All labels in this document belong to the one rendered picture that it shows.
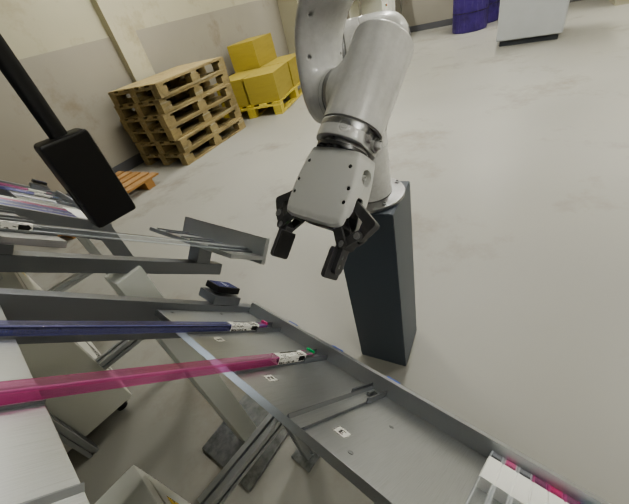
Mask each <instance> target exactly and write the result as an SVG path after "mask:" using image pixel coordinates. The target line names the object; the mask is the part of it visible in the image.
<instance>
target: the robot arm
mask: <svg viewBox="0 0 629 504"><path fill-rule="evenodd" d="M353 1H354V0H298V4H297V10H296V16H295V27H294V46H295V55H296V62H297V68H298V74H299V80H300V85H301V89H302V94H303V98H304V101H305V104H306V107H307V110H308V112H309V114H310V115H311V117H312V118H313V119H314V120H315V121H316V122H317V123H320V124H321V125H320V128H319V130H318V133H317V136H316V139H317V141H318V143H317V146H316V147H313V149H312V150H311V152H310V154H309V155H308V157H307V159H306V161H305V163H304V165H303V167H302V169H301V171H300V173H299V175H298V177H297V180H296V182H295V184H294V187H293V189H292V191H289V192H287V193H285V194H282V195H280V196H278V197H277V198H276V209H277V211H276V217H277V220H278V222H277V227H279V230H278V233H277V236H276V238H275V241H274V244H273V247H272V249H271V252H270V254H271V255H272V256H275V257H278V258H282V259H287V258H288V256H289V253H290V250H291V248H292V245H293V242H294V239H295V235H296V234H294V233H293V231H295V230H296V229H297V228H298V227H299V226H300V225H301V224H303V223H304V222H305V221H306V222H307V223H309V224H312V225H315V226H318V227H321V228H325V229H328V230H331V231H333V233H334V237H335V242H336V246H331V247H330V249H329V252H328V255H327V258H326V260H325V263H324V266H323V268H322V271H321V276H322V277H324V278H328V279H332V280H337V279H338V277H339V275H340V274H341V273H342V270H343V267H344V265H345V262H346V259H347V256H348V254H349V252H350V253H351V252H353V251H354V250H355V248H357V247H358V246H360V245H362V244H364V243H365V242H366V241H367V239H368V238H370V237H371V236H372V235H373V234H374V233H375V232H376V231H377V230H378V229H379V224H378V222H377V221H376V220H375V219H374V218H373V217H372V215H371V214H370V213H376V212H381V211H384V210H387V209H389V208H391V207H393V206H395V205H397V204H398V203H399V202H400V201H401V200H402V199H403V197H404V195H405V187H404V185H403V184H402V183H401V182H400V181H399V180H396V179H394V178H391V173H390V161H389V149H388V137H387V125H388V122H389V119H390V116H391V114H392V111H393V108H394V106H395V103H396V100H397V97H398V95H399V92H400V89H401V86H402V84H403V81H404V78H405V75H406V73H407V70H408V67H409V65H410V62H411V59H412V56H413V53H414V42H413V40H412V38H411V32H410V28H409V24H408V23H407V21H406V19H405V18H404V17H403V16H402V15H401V14H400V13H398V12H396V11H393V10H383V11H378V12H374V13H370V14H366V15H362V16H358V17H354V18H350V19H347V16H348V13H349V10H350V8H351V5H352V3H353ZM346 19H347V20H346ZM287 211H288V212H287ZM293 219H294V220H293ZM292 220H293V221H292ZM291 221H292V222H291ZM361 223H362V226H361ZM360 226H361V228H360Z"/></svg>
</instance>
